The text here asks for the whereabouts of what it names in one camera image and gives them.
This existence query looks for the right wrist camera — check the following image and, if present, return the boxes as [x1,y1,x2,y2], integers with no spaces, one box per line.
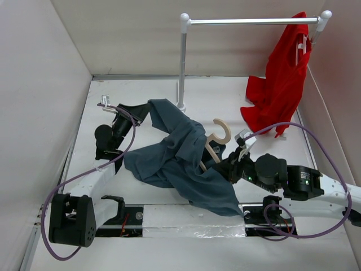
[234,129,257,157]

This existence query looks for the white clothes rack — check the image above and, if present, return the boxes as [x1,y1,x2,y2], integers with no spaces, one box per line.
[177,10,332,112]

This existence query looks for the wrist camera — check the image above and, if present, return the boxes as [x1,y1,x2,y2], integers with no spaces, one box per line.
[234,129,257,157]
[100,94,111,111]

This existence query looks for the blue grey t shirt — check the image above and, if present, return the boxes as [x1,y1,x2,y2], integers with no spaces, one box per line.
[124,99,243,216]

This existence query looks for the red t shirt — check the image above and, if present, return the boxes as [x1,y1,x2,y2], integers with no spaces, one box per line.
[240,24,309,132]

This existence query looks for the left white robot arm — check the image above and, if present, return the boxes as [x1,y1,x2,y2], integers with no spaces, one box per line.
[48,103,151,247]

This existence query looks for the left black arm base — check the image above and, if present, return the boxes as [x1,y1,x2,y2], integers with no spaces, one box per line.
[94,195,144,238]

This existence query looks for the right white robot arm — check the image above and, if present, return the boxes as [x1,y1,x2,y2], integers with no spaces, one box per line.
[213,151,360,227]

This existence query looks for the white hanger under red shirt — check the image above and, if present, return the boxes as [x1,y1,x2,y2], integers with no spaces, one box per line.
[290,33,312,67]

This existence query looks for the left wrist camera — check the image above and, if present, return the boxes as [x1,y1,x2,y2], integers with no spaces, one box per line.
[100,94,111,111]

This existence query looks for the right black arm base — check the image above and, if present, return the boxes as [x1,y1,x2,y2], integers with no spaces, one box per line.
[241,195,298,237]

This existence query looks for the beige wooden hanger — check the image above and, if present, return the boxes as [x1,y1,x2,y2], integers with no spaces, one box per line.
[205,119,231,163]

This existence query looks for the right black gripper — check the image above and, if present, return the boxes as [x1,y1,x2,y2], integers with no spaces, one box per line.
[212,145,277,193]

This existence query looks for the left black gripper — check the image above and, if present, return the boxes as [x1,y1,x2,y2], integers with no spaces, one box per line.
[111,103,152,150]

